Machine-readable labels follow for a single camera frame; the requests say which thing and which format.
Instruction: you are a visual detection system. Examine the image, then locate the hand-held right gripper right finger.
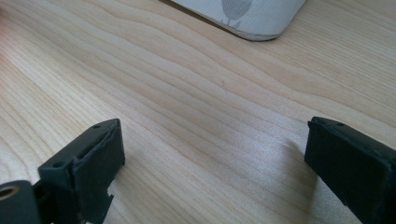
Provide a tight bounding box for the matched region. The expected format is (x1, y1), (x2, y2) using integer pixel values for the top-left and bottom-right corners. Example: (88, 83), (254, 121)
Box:
(304, 116), (396, 224)

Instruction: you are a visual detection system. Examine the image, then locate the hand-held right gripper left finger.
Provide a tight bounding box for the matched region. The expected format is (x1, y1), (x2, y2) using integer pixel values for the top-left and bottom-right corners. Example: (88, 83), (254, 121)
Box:
(33, 118), (126, 224)

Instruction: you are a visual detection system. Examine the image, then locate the white tray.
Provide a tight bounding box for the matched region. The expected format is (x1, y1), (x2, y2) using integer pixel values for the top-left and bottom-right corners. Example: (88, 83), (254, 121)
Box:
(170, 0), (307, 42)

